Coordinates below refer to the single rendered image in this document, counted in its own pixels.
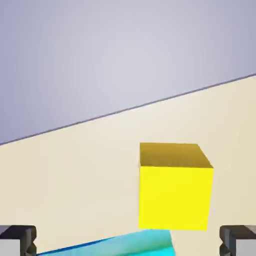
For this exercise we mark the large yellow box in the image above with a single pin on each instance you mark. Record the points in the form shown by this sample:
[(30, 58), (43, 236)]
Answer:
[(175, 198)]

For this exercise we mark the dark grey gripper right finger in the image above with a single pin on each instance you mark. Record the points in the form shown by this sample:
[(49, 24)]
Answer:
[(238, 240)]

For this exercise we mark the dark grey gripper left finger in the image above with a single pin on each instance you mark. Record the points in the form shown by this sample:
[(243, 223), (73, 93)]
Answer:
[(19, 240)]

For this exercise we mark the small cyan cube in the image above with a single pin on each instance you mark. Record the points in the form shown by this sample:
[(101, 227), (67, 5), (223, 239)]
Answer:
[(128, 245)]

